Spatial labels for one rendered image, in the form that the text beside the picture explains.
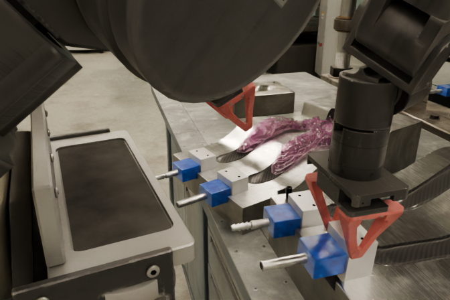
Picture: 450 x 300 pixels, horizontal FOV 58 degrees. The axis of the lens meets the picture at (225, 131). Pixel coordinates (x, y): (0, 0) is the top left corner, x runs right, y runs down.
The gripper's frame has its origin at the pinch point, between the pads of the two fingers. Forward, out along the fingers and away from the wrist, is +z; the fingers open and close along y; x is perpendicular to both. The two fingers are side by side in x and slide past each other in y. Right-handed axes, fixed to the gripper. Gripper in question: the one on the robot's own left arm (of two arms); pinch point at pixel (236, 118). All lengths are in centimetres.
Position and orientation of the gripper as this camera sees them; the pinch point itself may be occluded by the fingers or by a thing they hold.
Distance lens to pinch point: 67.3
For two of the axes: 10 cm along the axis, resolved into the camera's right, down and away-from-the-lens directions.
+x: -8.1, 5.5, -1.9
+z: 4.0, 7.7, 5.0
